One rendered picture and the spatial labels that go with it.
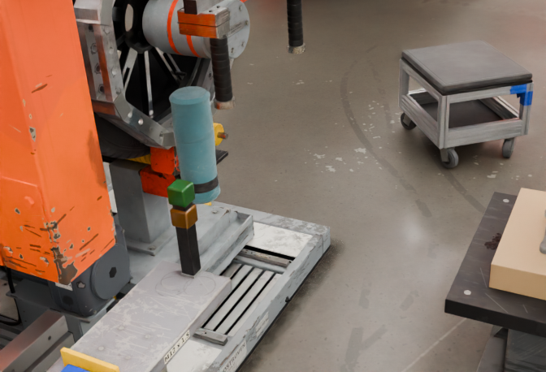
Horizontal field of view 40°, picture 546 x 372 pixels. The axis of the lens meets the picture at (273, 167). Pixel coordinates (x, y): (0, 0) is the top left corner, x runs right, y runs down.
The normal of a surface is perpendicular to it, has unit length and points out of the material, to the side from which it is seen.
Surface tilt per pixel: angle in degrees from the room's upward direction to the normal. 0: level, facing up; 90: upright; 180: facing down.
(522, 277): 90
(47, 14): 90
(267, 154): 0
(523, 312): 0
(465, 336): 0
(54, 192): 90
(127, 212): 90
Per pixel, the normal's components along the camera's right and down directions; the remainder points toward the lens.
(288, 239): -0.06, -0.88
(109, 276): 0.89, 0.18
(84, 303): -0.08, 0.48
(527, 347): -0.44, 0.45
